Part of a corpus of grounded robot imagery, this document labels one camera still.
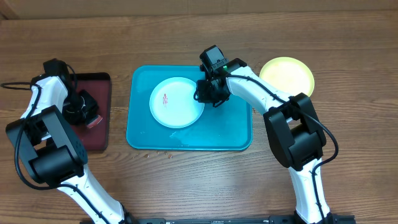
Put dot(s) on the red and green sponge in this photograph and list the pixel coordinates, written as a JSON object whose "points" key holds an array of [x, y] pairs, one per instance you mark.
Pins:
{"points": [[93, 121]]}

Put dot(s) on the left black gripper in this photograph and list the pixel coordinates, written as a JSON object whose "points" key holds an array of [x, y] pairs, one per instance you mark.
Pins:
{"points": [[90, 105]]}

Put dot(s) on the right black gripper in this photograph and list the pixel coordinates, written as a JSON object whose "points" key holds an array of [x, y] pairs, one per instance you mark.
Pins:
{"points": [[206, 98]]}

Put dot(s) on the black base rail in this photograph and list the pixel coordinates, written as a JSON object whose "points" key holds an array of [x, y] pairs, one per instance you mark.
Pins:
{"points": [[273, 219]]}

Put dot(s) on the teal plastic tray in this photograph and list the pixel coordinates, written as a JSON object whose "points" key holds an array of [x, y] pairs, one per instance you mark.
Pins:
{"points": [[225, 128]]}

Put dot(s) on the light blue plate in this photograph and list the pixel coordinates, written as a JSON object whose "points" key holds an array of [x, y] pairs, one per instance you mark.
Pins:
{"points": [[172, 103]]}

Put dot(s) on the yellow-green plate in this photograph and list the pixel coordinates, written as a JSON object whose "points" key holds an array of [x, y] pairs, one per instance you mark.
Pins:
{"points": [[289, 75]]}

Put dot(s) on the dark red small tray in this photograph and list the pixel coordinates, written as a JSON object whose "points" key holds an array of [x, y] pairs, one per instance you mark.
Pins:
{"points": [[98, 85]]}

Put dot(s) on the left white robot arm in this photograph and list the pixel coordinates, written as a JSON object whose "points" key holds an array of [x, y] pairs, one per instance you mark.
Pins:
{"points": [[48, 154]]}

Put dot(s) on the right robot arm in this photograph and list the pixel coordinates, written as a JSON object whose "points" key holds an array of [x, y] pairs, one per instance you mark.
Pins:
{"points": [[295, 135]]}

